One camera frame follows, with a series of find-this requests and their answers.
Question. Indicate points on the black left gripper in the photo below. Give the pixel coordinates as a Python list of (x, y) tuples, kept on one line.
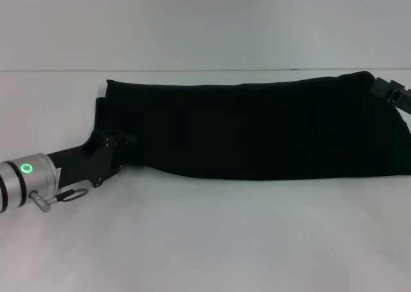
[(90, 160)]

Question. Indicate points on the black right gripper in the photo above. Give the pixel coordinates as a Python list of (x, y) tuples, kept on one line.
[(401, 99)]

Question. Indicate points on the black shirt with FREE print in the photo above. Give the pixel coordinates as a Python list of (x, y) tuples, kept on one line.
[(257, 128)]

